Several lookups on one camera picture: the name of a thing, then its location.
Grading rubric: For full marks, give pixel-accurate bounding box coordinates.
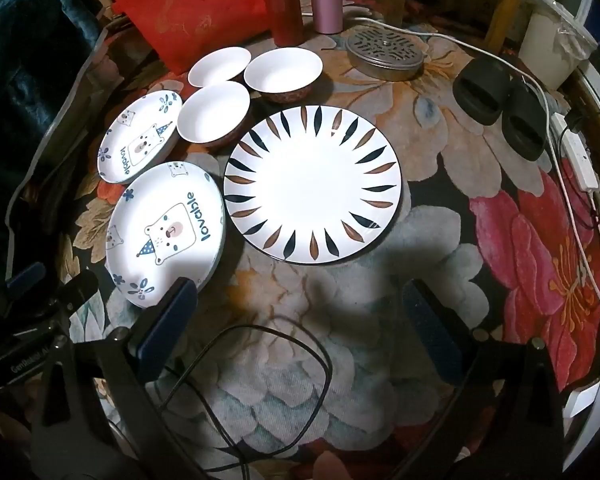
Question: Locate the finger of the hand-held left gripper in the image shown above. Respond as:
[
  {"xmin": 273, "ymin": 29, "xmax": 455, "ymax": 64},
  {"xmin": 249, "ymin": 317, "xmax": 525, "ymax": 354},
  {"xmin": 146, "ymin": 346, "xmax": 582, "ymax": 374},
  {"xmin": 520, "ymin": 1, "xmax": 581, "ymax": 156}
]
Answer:
[
  {"xmin": 60, "ymin": 269, "xmax": 100, "ymax": 317},
  {"xmin": 7, "ymin": 261, "xmax": 47, "ymax": 303}
]

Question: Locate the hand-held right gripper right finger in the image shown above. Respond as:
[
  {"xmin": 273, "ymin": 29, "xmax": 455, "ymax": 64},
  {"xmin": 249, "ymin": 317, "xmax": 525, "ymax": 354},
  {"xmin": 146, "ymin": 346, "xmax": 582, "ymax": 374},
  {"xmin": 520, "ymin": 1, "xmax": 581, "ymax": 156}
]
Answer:
[{"xmin": 395, "ymin": 277, "xmax": 566, "ymax": 480}]

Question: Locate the white power strip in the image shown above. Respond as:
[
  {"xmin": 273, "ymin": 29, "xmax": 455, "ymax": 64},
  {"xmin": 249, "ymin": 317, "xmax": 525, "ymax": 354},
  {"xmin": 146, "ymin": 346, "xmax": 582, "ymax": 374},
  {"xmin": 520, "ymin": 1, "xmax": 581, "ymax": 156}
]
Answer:
[{"xmin": 550, "ymin": 112, "xmax": 600, "ymax": 193}]

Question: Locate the large leaf-pattern plate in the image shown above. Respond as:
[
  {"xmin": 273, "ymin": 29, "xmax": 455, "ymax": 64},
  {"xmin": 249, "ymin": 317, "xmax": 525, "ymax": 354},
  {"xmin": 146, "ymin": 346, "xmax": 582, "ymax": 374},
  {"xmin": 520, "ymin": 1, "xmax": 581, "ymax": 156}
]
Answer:
[{"xmin": 223, "ymin": 105, "xmax": 403, "ymax": 264}]

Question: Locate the round perforated metal tin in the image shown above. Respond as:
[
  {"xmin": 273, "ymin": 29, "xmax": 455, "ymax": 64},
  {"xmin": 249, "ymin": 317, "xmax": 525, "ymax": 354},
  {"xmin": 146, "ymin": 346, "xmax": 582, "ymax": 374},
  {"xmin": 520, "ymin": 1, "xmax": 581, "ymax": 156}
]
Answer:
[{"xmin": 345, "ymin": 27, "xmax": 425, "ymax": 82}]

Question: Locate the red paper bag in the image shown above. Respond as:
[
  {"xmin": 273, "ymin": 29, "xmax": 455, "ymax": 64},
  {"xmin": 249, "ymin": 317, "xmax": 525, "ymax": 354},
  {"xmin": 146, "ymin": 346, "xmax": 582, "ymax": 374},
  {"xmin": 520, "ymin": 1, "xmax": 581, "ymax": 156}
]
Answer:
[{"xmin": 101, "ymin": 0, "xmax": 276, "ymax": 75}]

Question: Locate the white power cable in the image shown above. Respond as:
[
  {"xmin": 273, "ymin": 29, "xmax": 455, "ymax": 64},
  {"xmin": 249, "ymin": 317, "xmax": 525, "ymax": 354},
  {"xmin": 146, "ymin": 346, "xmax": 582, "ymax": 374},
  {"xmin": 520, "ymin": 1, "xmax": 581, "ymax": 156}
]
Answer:
[{"xmin": 350, "ymin": 16, "xmax": 600, "ymax": 317}]

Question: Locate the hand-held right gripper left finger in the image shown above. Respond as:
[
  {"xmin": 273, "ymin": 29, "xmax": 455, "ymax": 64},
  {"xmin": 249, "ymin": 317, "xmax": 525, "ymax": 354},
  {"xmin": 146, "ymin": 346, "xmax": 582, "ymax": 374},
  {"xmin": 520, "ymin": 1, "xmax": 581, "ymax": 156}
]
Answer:
[{"xmin": 27, "ymin": 277, "xmax": 201, "ymax": 480}]

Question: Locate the white bowl red-brown outside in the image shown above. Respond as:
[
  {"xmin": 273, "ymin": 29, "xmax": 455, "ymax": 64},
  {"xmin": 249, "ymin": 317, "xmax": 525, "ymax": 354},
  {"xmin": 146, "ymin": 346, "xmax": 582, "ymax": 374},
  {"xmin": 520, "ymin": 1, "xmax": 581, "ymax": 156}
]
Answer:
[
  {"xmin": 187, "ymin": 46, "xmax": 252, "ymax": 88},
  {"xmin": 243, "ymin": 49, "xmax": 324, "ymax": 106},
  {"xmin": 176, "ymin": 81, "xmax": 253, "ymax": 150}
]

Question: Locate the wooden chair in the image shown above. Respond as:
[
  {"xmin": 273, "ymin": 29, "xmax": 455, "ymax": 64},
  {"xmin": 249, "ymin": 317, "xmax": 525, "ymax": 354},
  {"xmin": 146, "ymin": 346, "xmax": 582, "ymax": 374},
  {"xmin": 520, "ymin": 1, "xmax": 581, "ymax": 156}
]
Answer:
[{"xmin": 375, "ymin": 0, "xmax": 531, "ymax": 51}]

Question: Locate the dark teal cloth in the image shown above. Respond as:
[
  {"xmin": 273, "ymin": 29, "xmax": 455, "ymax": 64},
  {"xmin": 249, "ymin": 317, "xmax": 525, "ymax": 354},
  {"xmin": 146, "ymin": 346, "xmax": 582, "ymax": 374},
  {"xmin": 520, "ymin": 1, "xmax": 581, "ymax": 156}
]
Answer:
[{"xmin": 0, "ymin": 0, "xmax": 111, "ymax": 241}]

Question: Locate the white plastic object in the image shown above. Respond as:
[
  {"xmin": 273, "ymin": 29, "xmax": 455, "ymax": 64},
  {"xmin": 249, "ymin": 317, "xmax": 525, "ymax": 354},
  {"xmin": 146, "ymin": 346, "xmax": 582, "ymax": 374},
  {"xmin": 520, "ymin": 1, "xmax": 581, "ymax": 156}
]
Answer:
[{"xmin": 562, "ymin": 375, "xmax": 600, "ymax": 466}]

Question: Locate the red thermos bottle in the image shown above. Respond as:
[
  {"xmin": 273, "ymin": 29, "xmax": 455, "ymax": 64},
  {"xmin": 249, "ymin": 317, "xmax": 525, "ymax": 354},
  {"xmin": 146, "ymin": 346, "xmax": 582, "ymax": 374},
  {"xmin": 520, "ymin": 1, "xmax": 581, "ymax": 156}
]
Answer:
[{"xmin": 254, "ymin": 0, "xmax": 306, "ymax": 47}]

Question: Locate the floral rug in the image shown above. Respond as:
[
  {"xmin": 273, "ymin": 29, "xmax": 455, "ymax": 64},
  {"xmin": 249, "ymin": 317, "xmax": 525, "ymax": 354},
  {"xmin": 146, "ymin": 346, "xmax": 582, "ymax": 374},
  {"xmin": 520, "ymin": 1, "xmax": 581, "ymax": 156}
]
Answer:
[{"xmin": 10, "ymin": 10, "xmax": 600, "ymax": 480}]

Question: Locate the large bear-print plate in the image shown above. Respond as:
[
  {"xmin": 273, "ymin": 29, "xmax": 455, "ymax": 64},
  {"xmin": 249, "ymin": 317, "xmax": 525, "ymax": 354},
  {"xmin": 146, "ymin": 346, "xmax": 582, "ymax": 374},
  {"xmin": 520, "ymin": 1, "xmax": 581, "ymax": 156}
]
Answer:
[{"xmin": 105, "ymin": 161, "xmax": 226, "ymax": 308}]

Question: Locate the small bear-print plate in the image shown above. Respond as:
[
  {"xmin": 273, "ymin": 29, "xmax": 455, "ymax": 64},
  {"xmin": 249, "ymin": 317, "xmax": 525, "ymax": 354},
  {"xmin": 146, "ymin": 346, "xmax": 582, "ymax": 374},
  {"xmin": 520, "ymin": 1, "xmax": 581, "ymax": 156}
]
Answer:
[{"xmin": 96, "ymin": 91, "xmax": 183, "ymax": 184}]

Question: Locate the white bucket with plastic bag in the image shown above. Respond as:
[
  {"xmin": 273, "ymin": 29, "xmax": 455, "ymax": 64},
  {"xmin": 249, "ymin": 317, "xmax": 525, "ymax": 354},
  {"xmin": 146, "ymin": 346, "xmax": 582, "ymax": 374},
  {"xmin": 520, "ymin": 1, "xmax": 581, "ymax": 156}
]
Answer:
[{"xmin": 517, "ymin": 0, "xmax": 600, "ymax": 91}]

